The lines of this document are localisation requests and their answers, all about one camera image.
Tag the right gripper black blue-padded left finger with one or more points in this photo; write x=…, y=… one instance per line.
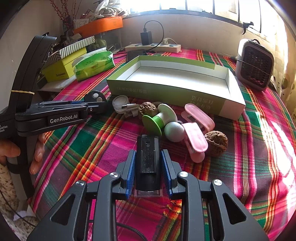
x=86, y=204

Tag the striped white box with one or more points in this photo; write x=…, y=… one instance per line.
x=68, y=50

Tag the black round disc item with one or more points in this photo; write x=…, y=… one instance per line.
x=95, y=99

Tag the person's left hand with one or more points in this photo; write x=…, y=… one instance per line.
x=9, y=149

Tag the yellow box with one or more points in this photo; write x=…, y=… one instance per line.
x=63, y=68

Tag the white power strip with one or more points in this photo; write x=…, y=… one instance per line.
x=172, y=48

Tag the pink clip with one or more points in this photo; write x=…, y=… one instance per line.
x=193, y=114
x=195, y=142

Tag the white grey ball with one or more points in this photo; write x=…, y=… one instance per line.
x=174, y=132

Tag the green white mushroom massager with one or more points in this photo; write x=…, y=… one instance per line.
x=154, y=125

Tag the red berry branches vase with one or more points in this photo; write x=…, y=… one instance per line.
x=66, y=11

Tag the black smartphone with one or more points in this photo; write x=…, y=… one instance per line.
x=135, y=53

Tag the black handheld gripper handle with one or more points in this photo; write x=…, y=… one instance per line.
x=20, y=100

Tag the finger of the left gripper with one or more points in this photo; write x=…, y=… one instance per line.
x=73, y=108
x=60, y=102

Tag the black rectangular perfume bottle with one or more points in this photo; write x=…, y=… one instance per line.
x=147, y=167

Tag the white plug with cord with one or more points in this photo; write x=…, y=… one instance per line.
x=168, y=41

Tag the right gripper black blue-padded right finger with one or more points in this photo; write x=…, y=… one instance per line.
x=228, y=218

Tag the small grey desk heater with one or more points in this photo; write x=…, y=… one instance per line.
x=254, y=64

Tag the black charger adapter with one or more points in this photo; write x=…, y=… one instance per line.
x=146, y=37

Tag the orange tray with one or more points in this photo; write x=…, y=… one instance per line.
x=99, y=26

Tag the white round jar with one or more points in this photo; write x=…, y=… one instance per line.
x=118, y=102

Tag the green tissue pack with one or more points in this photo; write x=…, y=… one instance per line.
x=92, y=63

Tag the black window latch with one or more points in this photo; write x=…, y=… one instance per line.
x=246, y=25

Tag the green white cardboard box tray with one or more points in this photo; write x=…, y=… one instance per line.
x=179, y=81

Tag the brown walnut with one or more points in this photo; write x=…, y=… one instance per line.
x=217, y=143
x=147, y=108

